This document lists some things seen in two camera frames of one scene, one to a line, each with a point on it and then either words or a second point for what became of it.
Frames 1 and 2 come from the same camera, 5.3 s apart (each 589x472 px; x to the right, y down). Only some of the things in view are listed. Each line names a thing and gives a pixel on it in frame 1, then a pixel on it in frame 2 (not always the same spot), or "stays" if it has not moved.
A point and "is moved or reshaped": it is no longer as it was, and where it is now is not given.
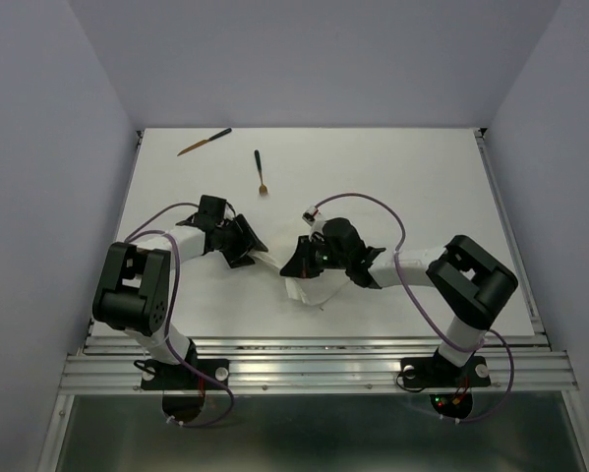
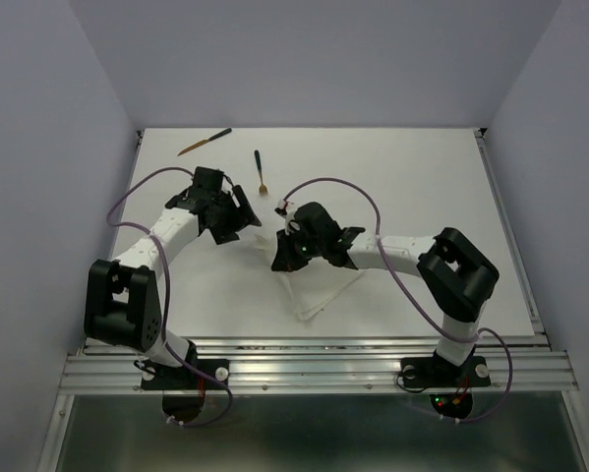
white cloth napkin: [311, 290] is moved or reshaped
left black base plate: [157, 376] stays
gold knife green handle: [215, 137] stays
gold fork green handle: [263, 189] stays
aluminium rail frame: [485, 363] stays
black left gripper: [246, 240] → [242, 216]
